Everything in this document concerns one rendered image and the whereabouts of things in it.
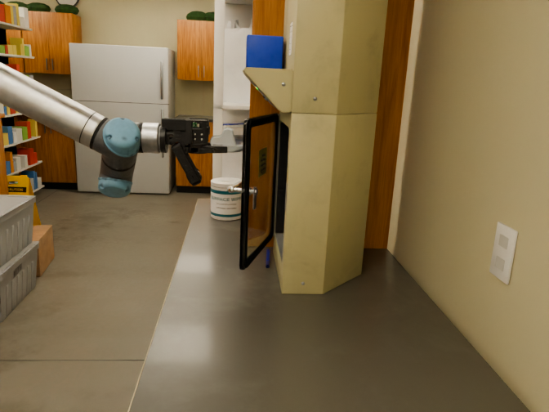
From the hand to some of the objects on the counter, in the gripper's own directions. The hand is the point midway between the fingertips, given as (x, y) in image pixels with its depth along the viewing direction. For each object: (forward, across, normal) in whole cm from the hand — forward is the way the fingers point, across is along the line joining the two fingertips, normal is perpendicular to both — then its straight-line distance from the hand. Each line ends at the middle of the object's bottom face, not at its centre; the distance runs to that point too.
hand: (241, 150), depth 122 cm
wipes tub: (-5, +67, +37) cm, 76 cm away
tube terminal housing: (+24, +10, +37) cm, 45 cm away
